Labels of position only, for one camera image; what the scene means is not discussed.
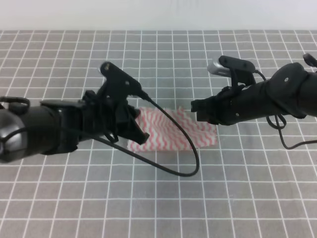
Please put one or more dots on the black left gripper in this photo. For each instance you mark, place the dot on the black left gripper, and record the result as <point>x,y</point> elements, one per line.
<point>92,118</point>

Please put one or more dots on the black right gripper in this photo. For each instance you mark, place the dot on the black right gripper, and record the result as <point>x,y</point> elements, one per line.
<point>248,104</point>

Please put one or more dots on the pink wavy striped towel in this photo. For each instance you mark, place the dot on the pink wavy striped towel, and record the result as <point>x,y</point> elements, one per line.
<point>166,136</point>

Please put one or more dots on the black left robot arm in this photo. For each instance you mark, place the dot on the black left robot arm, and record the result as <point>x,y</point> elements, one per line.
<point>27,131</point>

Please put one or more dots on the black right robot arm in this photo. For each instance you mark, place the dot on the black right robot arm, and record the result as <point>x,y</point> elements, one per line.
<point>290,91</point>

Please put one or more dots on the grey checked tablecloth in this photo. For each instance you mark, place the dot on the grey checked tablecloth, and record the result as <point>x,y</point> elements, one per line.
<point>248,185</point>

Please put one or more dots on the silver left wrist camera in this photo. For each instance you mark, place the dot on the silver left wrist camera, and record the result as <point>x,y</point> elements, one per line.
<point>118,84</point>

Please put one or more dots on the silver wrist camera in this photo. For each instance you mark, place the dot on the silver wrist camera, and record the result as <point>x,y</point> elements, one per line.
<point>226,66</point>
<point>118,84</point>

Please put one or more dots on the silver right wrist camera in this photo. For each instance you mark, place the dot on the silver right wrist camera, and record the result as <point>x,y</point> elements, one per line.
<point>226,66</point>

